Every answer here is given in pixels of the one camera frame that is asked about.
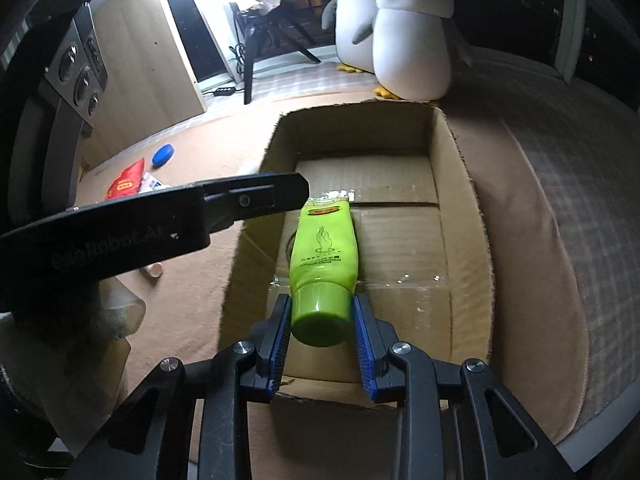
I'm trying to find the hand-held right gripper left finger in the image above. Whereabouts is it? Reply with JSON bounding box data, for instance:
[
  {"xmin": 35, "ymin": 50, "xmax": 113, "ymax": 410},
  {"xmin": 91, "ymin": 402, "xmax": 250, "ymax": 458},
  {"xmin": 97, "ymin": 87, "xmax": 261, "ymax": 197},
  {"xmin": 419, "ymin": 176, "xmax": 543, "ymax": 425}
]
[{"xmin": 65, "ymin": 294, "xmax": 293, "ymax": 480}]

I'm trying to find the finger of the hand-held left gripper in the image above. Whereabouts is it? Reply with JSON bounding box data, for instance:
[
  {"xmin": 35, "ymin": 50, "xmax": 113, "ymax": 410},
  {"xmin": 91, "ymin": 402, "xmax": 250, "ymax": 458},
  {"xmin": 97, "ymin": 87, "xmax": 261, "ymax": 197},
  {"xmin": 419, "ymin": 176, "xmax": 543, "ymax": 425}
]
[{"xmin": 202, "ymin": 172, "xmax": 311, "ymax": 233}]

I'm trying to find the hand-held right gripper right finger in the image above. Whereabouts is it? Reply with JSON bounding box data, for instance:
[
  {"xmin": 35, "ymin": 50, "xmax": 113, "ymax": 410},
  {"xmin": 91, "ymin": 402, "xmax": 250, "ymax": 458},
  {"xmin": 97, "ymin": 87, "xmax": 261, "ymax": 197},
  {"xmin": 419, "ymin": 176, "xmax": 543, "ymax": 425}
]
[{"xmin": 352, "ymin": 294, "xmax": 576, "ymax": 480}]

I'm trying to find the green hand cream tube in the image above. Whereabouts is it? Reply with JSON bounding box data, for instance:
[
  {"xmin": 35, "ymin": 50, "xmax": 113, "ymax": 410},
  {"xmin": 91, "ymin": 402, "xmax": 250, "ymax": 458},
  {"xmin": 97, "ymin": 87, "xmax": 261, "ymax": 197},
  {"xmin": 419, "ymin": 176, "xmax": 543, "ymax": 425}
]
[{"xmin": 289, "ymin": 191, "xmax": 360, "ymax": 348}]

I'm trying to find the brown cardboard box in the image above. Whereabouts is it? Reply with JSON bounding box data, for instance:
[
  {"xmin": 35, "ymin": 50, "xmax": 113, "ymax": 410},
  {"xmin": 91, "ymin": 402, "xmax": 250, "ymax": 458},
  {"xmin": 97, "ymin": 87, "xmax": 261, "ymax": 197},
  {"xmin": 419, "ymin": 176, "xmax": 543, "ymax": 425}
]
[{"xmin": 217, "ymin": 100, "xmax": 493, "ymax": 411}]

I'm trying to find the red snack packet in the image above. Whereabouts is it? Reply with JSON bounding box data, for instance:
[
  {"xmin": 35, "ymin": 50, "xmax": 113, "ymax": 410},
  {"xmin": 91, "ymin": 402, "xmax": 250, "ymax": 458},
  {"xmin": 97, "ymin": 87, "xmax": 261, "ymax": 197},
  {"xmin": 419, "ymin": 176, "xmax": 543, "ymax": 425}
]
[{"xmin": 105, "ymin": 158, "xmax": 146, "ymax": 201}]

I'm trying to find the blue and white packet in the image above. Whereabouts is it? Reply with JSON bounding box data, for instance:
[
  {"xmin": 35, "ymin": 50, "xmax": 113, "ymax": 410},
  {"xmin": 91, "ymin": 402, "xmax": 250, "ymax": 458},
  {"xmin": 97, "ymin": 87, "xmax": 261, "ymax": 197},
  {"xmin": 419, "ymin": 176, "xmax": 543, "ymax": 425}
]
[{"xmin": 140, "ymin": 172, "xmax": 171, "ymax": 193}]

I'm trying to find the black tripod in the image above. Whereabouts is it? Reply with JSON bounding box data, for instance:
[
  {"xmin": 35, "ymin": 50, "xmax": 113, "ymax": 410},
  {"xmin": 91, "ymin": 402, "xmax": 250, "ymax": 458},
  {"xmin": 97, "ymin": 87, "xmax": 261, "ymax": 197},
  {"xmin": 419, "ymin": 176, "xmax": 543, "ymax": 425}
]
[{"xmin": 230, "ymin": 2, "xmax": 323, "ymax": 106}]

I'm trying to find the light wooden board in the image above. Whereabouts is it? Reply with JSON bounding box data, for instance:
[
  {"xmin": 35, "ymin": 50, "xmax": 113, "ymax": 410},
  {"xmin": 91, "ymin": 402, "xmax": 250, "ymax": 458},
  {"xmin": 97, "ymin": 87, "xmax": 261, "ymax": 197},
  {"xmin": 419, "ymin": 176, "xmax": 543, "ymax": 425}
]
[{"xmin": 92, "ymin": 0, "xmax": 208, "ymax": 166}]

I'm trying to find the black flat panel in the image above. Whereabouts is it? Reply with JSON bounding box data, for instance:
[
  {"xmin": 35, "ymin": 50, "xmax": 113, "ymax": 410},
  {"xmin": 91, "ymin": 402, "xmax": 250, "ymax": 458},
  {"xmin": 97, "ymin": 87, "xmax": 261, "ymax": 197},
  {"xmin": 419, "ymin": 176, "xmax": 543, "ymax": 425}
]
[{"xmin": 165, "ymin": 0, "xmax": 233, "ymax": 83}]

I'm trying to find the grey-winged penguin plush toy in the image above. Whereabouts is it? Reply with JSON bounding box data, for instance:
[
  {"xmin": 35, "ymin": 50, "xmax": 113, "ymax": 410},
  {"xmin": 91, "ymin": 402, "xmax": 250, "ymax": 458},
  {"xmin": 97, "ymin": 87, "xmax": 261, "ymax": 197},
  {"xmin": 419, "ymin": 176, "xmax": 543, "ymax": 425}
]
[{"xmin": 322, "ymin": 0, "xmax": 408, "ymax": 76}]

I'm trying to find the large penguin plush toy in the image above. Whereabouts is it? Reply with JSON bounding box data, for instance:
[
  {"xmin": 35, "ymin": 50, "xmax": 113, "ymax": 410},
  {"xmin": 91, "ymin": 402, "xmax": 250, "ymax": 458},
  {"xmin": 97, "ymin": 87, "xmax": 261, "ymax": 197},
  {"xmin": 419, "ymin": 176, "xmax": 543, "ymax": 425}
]
[{"xmin": 372, "ymin": 0, "xmax": 473, "ymax": 103}]

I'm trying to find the white window frame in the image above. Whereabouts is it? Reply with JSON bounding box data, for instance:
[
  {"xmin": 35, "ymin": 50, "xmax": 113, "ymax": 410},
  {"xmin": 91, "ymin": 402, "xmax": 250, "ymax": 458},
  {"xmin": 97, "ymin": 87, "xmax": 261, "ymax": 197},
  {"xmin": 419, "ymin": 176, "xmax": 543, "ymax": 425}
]
[{"xmin": 552, "ymin": 0, "xmax": 586, "ymax": 83}]

